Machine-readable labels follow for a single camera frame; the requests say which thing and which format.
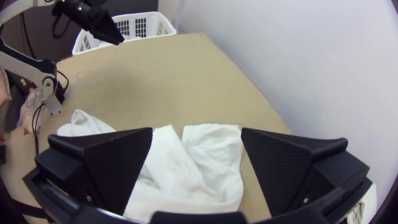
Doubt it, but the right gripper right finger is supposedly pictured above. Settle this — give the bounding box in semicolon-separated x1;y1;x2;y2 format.
241;127;371;217

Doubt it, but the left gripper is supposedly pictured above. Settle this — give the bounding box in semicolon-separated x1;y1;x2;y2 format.
81;5;125;46

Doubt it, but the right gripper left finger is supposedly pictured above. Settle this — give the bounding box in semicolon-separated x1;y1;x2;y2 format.
34;127;153;216

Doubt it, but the white t-shirt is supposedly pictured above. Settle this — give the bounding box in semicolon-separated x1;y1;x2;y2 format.
57;109;245;223

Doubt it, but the white laundry basket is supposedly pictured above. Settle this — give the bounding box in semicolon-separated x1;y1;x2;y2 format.
72;11;177;56

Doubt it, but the black cable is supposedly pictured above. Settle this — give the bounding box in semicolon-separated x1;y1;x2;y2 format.
51;11;74;40

